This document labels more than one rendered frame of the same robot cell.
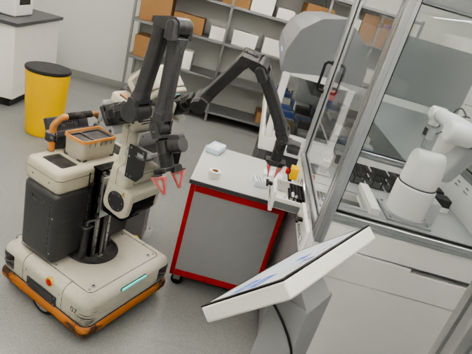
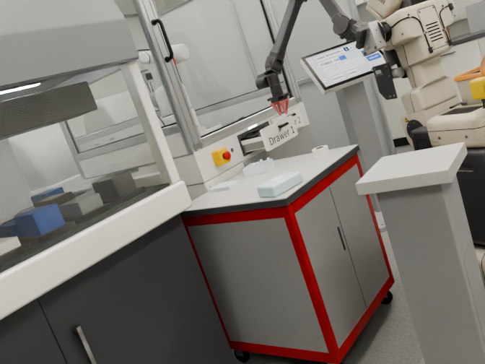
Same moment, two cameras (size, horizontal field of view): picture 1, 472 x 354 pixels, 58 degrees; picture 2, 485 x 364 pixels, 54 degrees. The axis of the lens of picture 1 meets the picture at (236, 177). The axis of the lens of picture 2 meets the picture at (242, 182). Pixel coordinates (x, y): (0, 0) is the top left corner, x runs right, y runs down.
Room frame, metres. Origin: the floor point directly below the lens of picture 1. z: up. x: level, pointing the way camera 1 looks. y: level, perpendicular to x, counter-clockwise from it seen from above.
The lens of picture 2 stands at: (3.98, 1.23, 1.16)
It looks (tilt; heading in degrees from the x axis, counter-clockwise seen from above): 11 degrees down; 223
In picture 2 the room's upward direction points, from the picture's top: 19 degrees counter-clockwise
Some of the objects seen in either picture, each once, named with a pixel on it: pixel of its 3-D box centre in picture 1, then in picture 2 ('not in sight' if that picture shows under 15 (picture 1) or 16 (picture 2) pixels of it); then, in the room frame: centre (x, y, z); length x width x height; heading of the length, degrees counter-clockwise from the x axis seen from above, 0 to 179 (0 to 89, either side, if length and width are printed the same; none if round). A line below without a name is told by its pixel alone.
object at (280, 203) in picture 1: (310, 201); (249, 141); (2.07, -0.41, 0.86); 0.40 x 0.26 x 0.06; 91
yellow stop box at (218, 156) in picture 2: (293, 172); (221, 156); (2.39, -0.32, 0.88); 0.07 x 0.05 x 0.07; 1
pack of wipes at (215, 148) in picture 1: (215, 148); (279, 184); (2.67, 0.18, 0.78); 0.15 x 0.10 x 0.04; 168
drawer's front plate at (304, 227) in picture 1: (302, 226); (288, 122); (1.75, -0.36, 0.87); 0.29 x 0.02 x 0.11; 1
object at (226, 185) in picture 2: (272, 174); (225, 185); (2.53, -0.22, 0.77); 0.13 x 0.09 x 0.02; 89
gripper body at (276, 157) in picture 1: (277, 156); (276, 92); (2.03, -0.17, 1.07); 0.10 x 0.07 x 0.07; 92
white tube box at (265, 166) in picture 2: (263, 182); (258, 167); (2.34, -0.17, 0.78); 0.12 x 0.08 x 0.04; 103
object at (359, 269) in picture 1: (387, 225); (199, 151); (2.04, -0.83, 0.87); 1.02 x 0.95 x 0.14; 1
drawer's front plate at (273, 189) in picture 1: (272, 189); (279, 132); (2.06, -0.20, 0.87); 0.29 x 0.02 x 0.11; 1
